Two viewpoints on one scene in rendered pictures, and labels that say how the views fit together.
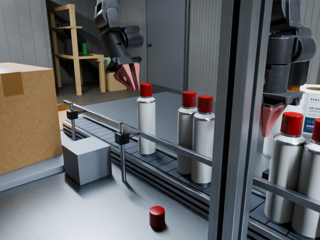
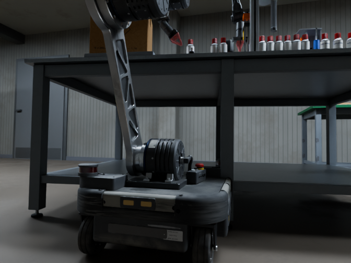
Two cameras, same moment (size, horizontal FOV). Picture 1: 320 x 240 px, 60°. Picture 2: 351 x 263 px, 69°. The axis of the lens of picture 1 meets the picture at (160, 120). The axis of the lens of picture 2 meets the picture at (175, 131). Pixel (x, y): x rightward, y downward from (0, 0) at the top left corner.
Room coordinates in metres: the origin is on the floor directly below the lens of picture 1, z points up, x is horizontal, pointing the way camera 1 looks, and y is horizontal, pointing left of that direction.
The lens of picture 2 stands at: (-0.45, 1.19, 0.41)
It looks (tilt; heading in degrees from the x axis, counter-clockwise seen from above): 2 degrees up; 320
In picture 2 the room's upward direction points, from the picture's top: 1 degrees clockwise
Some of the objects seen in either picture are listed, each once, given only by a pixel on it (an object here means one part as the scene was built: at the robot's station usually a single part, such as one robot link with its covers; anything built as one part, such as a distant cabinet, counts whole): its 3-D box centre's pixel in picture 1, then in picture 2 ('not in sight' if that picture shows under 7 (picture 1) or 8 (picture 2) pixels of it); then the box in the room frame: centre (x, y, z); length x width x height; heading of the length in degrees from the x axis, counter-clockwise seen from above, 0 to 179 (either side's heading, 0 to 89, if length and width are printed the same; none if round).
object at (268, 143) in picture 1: (285, 104); (228, 60); (0.74, -0.35, 1.03); 0.09 x 0.09 x 0.30
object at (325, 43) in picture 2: not in sight; (324, 50); (0.14, -0.51, 0.98); 0.05 x 0.05 x 0.20
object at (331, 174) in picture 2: not in sight; (221, 142); (0.72, -0.25, 0.40); 2.04 x 1.25 x 0.81; 42
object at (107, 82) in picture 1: (87, 49); not in sight; (6.58, 1.67, 0.89); 1.38 x 1.27 x 1.78; 34
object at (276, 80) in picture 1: (272, 81); (240, 35); (0.55, -0.23, 1.12); 0.10 x 0.07 x 0.07; 41
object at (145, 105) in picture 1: (146, 119); (190, 55); (0.76, 0.04, 0.98); 0.05 x 0.05 x 0.20
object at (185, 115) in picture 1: (187, 133); (214, 54); (0.64, -0.07, 0.98); 0.05 x 0.05 x 0.20
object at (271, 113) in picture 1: (262, 114); (237, 46); (0.56, -0.22, 1.05); 0.07 x 0.07 x 0.09; 41
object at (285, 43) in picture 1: (278, 50); (240, 27); (0.56, -0.23, 1.18); 0.07 x 0.06 x 0.07; 125
